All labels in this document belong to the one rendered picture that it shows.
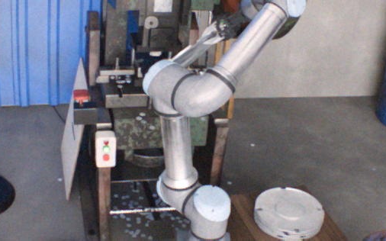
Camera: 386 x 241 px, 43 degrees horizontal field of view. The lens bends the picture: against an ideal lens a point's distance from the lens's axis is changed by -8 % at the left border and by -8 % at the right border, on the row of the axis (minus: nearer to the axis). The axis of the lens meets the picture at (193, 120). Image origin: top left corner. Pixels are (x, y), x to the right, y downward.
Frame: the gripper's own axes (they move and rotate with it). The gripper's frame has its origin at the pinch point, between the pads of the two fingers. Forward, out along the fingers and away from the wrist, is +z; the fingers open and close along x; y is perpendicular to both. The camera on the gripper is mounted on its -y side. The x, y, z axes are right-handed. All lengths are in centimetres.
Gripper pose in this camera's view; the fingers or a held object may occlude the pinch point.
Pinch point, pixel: (206, 39)
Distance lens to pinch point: 181.3
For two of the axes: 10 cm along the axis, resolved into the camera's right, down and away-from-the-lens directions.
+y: -4.2, 4.0, -8.2
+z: -7.1, 4.2, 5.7
